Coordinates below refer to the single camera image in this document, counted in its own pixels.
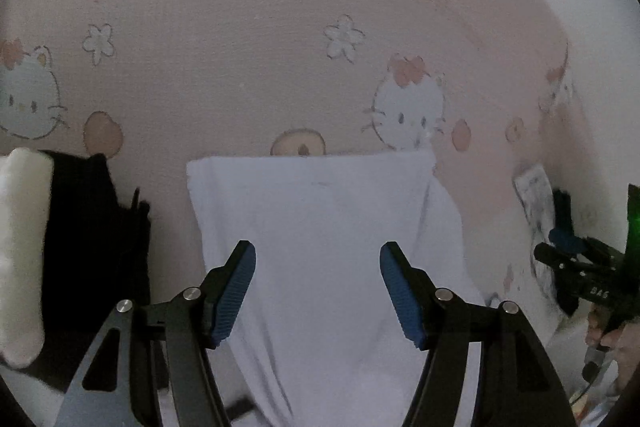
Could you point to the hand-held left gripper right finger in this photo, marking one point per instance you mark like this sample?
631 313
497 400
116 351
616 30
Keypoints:
402 299

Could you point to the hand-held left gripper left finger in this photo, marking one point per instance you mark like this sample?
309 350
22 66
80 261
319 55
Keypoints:
232 294

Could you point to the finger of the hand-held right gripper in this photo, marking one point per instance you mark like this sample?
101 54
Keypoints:
560 261
567 238

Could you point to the white garment with black trim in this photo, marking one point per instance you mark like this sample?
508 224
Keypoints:
315 217

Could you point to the person's right hand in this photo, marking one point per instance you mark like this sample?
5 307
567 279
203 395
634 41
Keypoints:
605 332

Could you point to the narrow black folded garment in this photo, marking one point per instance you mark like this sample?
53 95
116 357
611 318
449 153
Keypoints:
562 212

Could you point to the grey patterned white folded cloth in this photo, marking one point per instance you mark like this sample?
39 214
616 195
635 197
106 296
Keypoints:
535 197

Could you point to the large black folded garment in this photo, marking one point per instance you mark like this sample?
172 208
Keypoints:
90 232

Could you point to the thick white folded cloth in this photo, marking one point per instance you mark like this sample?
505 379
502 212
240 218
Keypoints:
22 232

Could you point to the cartoon cat printed bed sheet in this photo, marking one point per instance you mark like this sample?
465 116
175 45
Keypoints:
250 32

